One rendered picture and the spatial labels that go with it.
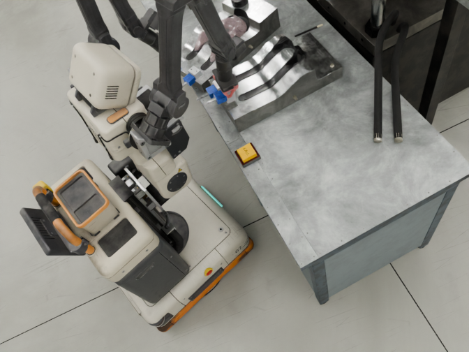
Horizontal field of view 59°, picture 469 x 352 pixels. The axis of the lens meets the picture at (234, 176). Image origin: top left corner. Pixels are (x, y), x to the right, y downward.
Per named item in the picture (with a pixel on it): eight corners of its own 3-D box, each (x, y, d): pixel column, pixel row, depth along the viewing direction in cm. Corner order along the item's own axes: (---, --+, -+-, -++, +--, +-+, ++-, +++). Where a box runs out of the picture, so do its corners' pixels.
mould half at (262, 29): (204, 93, 190) (197, 76, 180) (170, 68, 202) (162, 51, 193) (280, 26, 199) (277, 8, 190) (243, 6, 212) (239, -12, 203)
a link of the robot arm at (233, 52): (209, 40, 141) (229, 52, 139) (229, 19, 145) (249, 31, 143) (211, 63, 152) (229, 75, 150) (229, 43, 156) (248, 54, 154)
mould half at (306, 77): (239, 133, 175) (232, 113, 163) (213, 93, 188) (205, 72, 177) (342, 77, 177) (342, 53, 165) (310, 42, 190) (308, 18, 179)
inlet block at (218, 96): (206, 112, 165) (204, 105, 161) (201, 103, 167) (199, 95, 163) (235, 100, 168) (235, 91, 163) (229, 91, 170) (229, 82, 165)
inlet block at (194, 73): (182, 96, 188) (179, 89, 183) (176, 91, 190) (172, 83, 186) (204, 78, 190) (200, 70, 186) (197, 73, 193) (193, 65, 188)
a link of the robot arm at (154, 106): (145, 112, 131) (158, 121, 130) (158, 84, 128) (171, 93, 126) (161, 112, 140) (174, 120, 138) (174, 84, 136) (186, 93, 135)
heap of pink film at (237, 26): (215, 64, 189) (210, 52, 182) (190, 48, 197) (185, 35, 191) (255, 29, 194) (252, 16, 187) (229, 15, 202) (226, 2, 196)
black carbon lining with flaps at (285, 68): (241, 106, 172) (236, 91, 164) (225, 82, 181) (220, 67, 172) (315, 67, 174) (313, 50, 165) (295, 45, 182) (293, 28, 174)
